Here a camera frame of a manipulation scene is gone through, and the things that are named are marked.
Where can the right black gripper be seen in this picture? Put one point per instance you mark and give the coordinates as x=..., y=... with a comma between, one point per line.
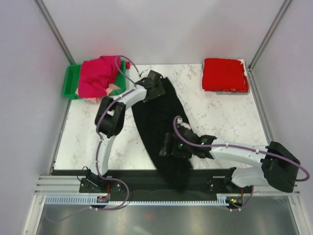
x=170, y=139

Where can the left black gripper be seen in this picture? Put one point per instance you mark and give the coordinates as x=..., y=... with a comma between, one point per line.
x=159, y=91

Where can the black t shirt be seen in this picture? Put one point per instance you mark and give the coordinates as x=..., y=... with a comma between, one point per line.
x=153, y=120

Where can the magenta t shirt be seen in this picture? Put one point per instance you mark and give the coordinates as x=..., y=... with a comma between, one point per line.
x=101, y=77

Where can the green plastic tray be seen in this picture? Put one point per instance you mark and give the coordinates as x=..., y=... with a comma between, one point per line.
x=71, y=82

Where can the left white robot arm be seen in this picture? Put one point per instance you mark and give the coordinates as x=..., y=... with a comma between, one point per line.
x=109, y=123

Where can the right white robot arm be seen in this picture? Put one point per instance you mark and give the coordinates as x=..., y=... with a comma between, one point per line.
x=271, y=165

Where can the folded red t shirt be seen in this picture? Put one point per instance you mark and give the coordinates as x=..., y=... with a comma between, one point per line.
x=223, y=74

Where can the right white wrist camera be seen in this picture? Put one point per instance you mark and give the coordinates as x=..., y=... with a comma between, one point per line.
x=181, y=123

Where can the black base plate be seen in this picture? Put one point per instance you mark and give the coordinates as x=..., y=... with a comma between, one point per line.
x=209, y=181

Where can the right aluminium frame post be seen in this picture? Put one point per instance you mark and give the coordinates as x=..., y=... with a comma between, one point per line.
x=270, y=32

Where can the aluminium frame post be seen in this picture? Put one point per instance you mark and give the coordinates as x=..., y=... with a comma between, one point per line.
x=270, y=32
x=54, y=29

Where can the white slotted cable duct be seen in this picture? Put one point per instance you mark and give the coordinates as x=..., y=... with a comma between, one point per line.
x=97, y=201

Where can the left aluminium frame post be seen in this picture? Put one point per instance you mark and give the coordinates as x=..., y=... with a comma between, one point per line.
x=54, y=29

